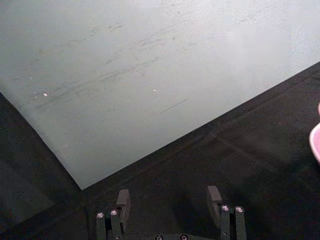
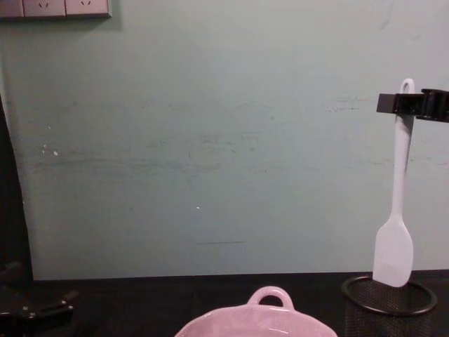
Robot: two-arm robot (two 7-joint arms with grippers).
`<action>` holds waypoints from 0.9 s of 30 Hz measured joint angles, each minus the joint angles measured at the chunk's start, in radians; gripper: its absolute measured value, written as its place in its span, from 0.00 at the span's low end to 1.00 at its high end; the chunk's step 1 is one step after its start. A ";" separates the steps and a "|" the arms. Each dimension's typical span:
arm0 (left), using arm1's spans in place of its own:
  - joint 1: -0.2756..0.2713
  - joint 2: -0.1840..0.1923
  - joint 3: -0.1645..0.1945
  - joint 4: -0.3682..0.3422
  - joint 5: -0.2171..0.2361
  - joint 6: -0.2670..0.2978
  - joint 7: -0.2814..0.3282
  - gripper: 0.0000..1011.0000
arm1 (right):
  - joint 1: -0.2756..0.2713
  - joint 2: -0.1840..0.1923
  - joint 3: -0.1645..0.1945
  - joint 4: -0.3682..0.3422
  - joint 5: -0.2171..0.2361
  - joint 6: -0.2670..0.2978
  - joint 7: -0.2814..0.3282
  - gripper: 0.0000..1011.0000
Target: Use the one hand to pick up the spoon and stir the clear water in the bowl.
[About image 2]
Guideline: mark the black hanging cloth strip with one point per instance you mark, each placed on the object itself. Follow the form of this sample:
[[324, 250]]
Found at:
[[10, 210]]

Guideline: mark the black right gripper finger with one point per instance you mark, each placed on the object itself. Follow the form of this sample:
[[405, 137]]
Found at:
[[426, 105], [386, 103]]

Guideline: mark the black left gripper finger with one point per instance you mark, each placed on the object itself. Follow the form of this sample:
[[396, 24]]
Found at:
[[10, 272], [52, 304]]

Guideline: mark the white silicone spatula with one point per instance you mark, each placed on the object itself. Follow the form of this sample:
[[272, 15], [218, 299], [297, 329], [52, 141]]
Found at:
[[393, 252]]

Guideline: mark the black table cloth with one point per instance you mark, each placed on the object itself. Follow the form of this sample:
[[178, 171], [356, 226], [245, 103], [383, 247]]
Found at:
[[140, 305]]

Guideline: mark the black mesh utensil holder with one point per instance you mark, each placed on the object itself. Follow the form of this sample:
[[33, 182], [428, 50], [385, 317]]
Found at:
[[382, 316]]

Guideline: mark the grey wall socket panel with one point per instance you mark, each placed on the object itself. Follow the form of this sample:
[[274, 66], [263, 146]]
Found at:
[[52, 7]]

